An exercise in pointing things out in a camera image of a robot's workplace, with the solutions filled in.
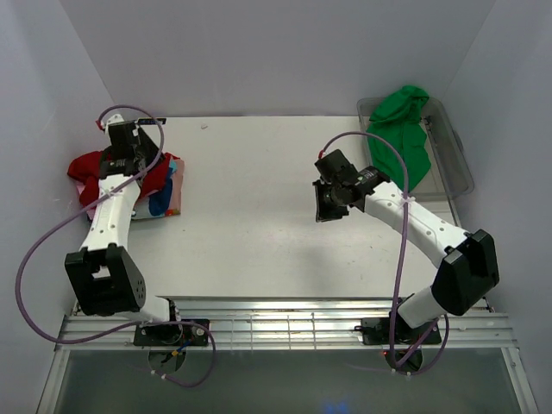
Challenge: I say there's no pink folded t-shirt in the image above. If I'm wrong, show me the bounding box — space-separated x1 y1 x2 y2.
75 182 97 223

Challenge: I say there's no blue label sticker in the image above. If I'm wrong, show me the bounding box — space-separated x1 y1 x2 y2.
137 117 166 126

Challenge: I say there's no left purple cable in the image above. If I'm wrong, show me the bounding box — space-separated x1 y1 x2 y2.
15 103 216 388

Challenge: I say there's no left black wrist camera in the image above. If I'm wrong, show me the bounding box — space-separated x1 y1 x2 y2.
106 122 139 150

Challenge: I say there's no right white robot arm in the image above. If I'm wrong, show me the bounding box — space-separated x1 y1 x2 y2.
313 160 499 342

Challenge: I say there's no green t-shirt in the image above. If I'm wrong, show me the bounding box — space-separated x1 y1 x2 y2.
367 85 431 191

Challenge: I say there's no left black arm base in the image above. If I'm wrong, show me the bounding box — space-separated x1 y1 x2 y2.
133 319 210 348

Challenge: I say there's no dark red t-shirt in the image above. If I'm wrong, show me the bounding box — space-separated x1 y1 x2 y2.
67 151 154 201

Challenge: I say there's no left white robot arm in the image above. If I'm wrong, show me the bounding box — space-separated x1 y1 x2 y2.
65 122 183 345

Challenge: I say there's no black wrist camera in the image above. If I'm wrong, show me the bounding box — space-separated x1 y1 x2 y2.
314 149 358 184
106 122 139 150

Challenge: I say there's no clear plastic bin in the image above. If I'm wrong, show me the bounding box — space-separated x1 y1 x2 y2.
355 97 475 199

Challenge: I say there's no aluminium frame rail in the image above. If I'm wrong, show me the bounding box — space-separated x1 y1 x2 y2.
54 295 518 353

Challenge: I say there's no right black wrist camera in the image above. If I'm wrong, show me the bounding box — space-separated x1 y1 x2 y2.
314 149 358 184

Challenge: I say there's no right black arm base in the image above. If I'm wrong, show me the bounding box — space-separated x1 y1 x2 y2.
354 316 442 345

